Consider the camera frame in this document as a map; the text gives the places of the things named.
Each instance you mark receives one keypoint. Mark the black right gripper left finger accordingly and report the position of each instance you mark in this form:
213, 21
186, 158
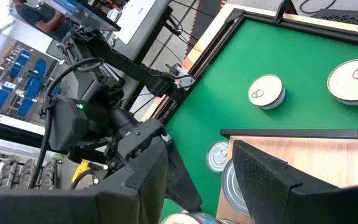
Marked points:
120, 205

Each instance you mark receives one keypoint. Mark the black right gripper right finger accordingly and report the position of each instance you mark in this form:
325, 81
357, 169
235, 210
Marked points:
291, 205

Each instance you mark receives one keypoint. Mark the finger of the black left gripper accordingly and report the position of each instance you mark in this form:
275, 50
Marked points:
182, 180

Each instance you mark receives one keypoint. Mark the silver-lid seafood can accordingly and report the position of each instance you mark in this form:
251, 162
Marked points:
230, 186
194, 219

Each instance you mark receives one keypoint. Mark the white-lid seafood can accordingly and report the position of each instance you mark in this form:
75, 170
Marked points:
216, 155

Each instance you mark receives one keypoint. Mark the gold-lid blue salmon can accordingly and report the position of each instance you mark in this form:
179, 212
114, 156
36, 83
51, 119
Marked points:
266, 91
353, 81

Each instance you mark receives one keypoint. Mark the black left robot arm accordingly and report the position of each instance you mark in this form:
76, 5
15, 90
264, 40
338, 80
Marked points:
129, 68

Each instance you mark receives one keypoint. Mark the wooden board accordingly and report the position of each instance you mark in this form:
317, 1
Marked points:
306, 161

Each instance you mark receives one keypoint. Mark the yellow gripper tag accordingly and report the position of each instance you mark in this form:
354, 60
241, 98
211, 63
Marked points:
81, 169

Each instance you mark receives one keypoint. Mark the grey desk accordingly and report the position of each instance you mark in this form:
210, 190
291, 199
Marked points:
141, 18

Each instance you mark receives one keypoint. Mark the blue bin rack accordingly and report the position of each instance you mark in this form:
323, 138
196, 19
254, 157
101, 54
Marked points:
26, 81

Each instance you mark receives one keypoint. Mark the dark mat with striped edge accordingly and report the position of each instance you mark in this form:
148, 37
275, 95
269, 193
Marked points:
205, 21

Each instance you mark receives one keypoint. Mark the green table mat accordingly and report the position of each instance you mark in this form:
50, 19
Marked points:
291, 56

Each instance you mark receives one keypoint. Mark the person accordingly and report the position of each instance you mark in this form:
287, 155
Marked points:
36, 15

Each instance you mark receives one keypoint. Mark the black table clamp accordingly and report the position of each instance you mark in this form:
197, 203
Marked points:
281, 12

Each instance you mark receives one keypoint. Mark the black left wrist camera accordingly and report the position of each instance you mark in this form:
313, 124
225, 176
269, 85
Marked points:
67, 124

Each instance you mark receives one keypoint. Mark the black table frame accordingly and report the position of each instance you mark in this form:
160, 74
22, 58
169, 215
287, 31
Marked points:
322, 31

